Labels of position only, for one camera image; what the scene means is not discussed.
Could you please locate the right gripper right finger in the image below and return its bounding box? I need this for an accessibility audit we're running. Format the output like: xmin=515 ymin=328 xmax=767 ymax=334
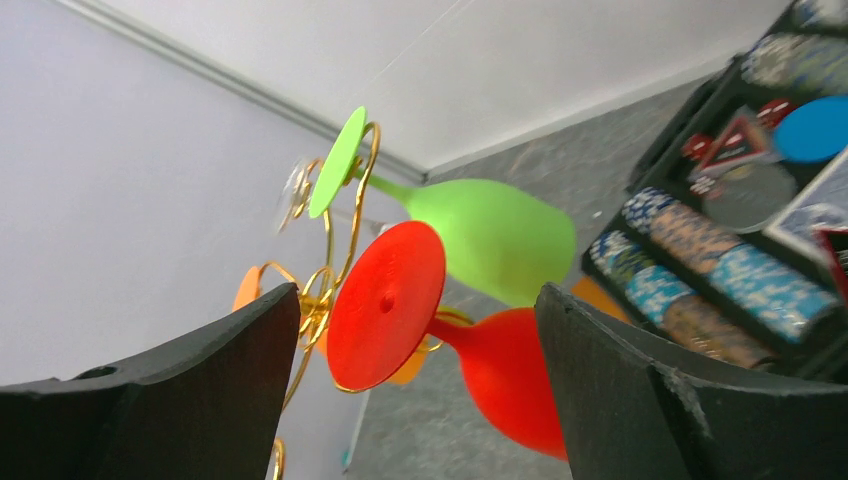
xmin=535 ymin=283 xmax=847 ymax=479

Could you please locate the red wine glass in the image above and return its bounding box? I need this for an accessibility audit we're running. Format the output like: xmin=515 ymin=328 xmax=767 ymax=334
xmin=326 ymin=221 xmax=568 ymax=460

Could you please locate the green wine glass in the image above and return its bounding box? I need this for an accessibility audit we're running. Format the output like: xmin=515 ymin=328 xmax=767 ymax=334
xmin=308 ymin=106 xmax=577 ymax=307

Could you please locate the orange wine glass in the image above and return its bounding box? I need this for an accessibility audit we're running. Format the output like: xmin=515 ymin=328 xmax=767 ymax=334
xmin=231 ymin=266 xmax=432 ymax=387

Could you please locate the clear wine glass back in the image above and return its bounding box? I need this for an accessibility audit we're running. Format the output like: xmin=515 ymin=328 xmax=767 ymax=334
xmin=271 ymin=158 xmax=397 ymax=237

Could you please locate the gold wire glass rack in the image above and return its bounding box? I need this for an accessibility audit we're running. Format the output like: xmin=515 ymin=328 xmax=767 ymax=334
xmin=254 ymin=121 xmax=475 ymax=480

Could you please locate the black poker chip case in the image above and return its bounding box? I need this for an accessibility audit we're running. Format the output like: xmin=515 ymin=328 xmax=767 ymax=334
xmin=582 ymin=1 xmax=847 ymax=383

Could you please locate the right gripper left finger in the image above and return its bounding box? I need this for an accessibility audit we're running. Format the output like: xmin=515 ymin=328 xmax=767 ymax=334
xmin=1 ymin=283 xmax=300 ymax=479

